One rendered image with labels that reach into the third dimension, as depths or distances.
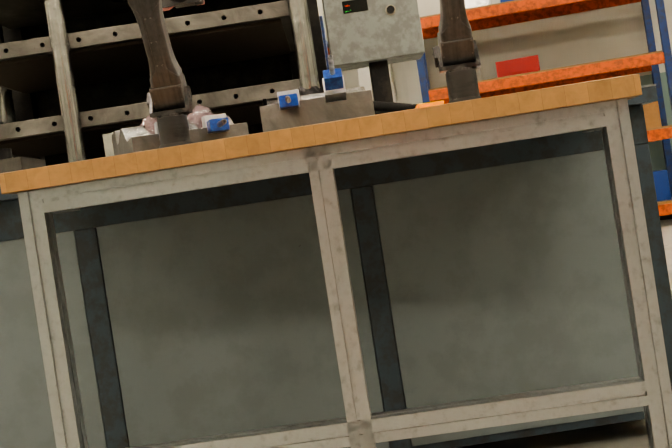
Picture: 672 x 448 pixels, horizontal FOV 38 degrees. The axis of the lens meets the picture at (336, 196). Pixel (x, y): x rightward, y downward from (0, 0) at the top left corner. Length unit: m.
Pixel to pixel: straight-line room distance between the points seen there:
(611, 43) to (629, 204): 7.26
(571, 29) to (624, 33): 0.46
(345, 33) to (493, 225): 1.11
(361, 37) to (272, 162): 1.37
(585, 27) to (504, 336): 6.97
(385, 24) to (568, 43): 5.99
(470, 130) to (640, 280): 0.42
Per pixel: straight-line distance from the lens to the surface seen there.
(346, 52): 3.12
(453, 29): 1.97
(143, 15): 1.97
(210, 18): 3.10
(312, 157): 1.80
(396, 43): 3.13
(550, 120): 1.83
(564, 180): 2.26
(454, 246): 2.22
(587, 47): 9.06
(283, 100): 2.20
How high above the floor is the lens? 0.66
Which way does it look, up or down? level
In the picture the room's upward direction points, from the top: 9 degrees counter-clockwise
